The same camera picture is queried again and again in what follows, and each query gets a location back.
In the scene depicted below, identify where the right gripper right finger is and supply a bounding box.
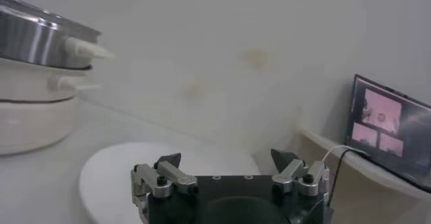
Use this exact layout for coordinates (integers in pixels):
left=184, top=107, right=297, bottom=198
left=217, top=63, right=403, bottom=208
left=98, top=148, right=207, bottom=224
left=270, top=148, right=330, bottom=198

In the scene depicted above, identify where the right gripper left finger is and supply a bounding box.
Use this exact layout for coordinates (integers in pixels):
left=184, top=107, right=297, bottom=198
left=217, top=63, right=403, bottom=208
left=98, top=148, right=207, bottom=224
left=130, top=153, right=199, bottom=199

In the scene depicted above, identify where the perforated steel steamer basket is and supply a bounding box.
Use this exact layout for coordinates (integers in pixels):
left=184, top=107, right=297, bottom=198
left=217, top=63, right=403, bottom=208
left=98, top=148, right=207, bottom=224
left=0, top=6, right=115, bottom=70

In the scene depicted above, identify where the white round plate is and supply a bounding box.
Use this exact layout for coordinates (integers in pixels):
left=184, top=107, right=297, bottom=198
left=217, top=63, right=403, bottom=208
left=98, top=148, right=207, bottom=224
left=79, top=141, right=262, bottom=224

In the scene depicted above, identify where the black laptop with pink windows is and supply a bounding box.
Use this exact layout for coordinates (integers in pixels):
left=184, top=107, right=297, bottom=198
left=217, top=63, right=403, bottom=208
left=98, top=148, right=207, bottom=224
left=345, top=73, right=431, bottom=192

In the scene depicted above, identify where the white rectangular table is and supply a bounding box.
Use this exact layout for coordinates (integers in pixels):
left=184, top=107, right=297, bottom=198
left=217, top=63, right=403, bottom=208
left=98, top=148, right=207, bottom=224
left=0, top=97, right=304, bottom=224

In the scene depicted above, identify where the cream electric pot base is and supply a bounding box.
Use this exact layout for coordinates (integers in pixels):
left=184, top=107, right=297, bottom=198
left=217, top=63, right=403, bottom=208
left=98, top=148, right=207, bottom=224
left=0, top=57, right=102, bottom=155

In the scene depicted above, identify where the black cable with adapter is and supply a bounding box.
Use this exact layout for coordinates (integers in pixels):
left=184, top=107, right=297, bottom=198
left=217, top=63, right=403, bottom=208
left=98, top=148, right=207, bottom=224
left=327, top=148, right=353, bottom=209

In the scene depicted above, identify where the white laptop cable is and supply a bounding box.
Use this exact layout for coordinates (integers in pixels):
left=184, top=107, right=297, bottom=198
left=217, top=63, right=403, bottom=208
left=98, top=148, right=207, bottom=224
left=321, top=144, right=370, bottom=164

